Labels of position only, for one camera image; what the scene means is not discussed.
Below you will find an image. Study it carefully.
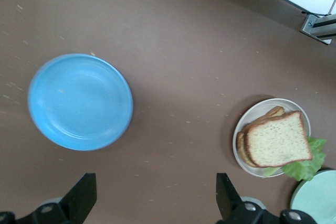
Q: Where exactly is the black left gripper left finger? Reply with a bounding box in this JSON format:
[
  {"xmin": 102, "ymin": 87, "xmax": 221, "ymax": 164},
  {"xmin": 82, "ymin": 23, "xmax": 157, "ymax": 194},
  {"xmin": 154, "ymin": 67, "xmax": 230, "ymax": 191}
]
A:
[{"xmin": 0, "ymin": 173, "xmax": 98, "ymax": 224}]

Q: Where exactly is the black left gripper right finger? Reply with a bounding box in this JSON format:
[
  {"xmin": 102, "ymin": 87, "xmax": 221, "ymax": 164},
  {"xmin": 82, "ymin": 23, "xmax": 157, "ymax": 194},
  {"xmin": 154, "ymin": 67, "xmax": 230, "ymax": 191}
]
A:
[{"xmin": 215, "ymin": 173, "xmax": 318, "ymax": 224}]

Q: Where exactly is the brown bread slice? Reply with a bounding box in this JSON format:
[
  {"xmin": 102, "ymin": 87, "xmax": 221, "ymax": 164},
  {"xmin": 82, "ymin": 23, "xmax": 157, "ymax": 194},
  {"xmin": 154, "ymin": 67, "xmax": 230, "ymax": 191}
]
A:
[
  {"xmin": 236, "ymin": 105, "xmax": 287, "ymax": 168},
  {"xmin": 244, "ymin": 110, "xmax": 313, "ymax": 168}
]

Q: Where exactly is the green lettuce leaf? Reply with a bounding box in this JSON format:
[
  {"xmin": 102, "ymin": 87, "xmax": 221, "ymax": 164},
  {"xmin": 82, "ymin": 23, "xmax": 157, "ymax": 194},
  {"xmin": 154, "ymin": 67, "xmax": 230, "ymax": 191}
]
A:
[{"xmin": 262, "ymin": 136, "xmax": 328, "ymax": 182}]

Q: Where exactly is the beige plate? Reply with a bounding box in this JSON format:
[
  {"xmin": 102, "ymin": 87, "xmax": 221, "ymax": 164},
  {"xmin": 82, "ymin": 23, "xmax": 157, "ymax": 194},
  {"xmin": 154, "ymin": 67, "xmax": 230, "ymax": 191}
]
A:
[{"xmin": 232, "ymin": 98, "xmax": 312, "ymax": 178}]

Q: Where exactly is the mint green plate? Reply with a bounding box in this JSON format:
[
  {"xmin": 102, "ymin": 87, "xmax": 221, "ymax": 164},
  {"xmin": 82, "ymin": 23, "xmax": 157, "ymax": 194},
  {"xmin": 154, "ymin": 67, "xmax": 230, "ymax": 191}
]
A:
[{"xmin": 290, "ymin": 170, "xmax": 336, "ymax": 224}]

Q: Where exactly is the blue plate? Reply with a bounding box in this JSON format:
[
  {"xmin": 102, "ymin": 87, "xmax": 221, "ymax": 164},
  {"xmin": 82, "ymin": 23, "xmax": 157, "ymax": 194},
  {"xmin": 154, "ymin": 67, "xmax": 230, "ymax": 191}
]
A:
[{"xmin": 27, "ymin": 52, "xmax": 134, "ymax": 152}]

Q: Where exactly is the aluminium camera post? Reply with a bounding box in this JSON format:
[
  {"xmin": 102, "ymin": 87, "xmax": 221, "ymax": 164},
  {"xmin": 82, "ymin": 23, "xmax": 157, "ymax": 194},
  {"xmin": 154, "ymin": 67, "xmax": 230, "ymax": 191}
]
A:
[{"xmin": 300, "ymin": 0, "xmax": 336, "ymax": 46}]

